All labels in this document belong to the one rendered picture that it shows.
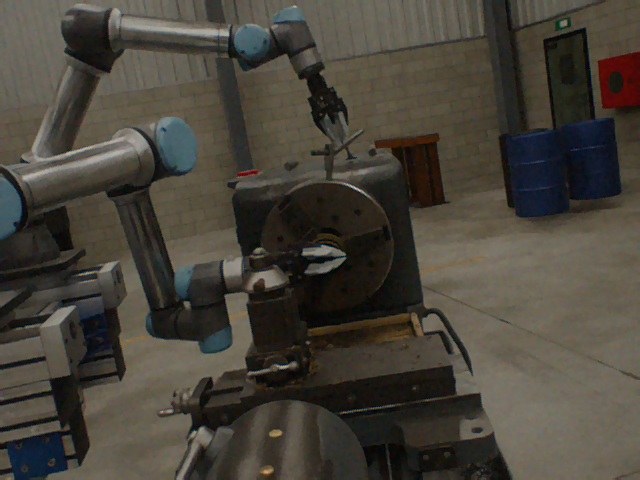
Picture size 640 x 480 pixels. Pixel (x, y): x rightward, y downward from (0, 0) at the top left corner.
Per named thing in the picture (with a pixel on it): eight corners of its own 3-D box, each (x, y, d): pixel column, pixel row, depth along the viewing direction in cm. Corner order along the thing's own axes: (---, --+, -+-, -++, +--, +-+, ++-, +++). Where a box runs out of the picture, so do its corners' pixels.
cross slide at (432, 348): (208, 393, 127) (203, 370, 127) (444, 357, 125) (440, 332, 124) (187, 434, 111) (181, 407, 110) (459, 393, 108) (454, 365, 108)
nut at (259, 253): (252, 268, 117) (248, 248, 117) (275, 264, 117) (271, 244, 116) (248, 273, 113) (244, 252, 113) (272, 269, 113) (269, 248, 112)
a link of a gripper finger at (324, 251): (345, 260, 146) (301, 267, 147) (345, 254, 152) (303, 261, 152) (342, 245, 145) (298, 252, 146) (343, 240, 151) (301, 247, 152)
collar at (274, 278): (245, 285, 120) (242, 268, 119) (291, 277, 119) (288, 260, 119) (238, 296, 112) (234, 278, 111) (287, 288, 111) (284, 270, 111)
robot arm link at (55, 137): (-11, 205, 173) (73, -6, 166) (15, 199, 188) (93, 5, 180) (36, 226, 174) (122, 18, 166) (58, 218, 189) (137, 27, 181)
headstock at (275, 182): (270, 281, 245) (249, 171, 239) (406, 259, 242) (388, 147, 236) (246, 332, 186) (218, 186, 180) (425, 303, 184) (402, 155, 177)
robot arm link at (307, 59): (290, 61, 179) (319, 47, 179) (298, 78, 180) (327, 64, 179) (288, 58, 172) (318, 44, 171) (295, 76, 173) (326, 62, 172)
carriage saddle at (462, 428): (214, 420, 130) (207, 390, 129) (466, 382, 127) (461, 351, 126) (174, 509, 101) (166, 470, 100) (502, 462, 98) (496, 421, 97)
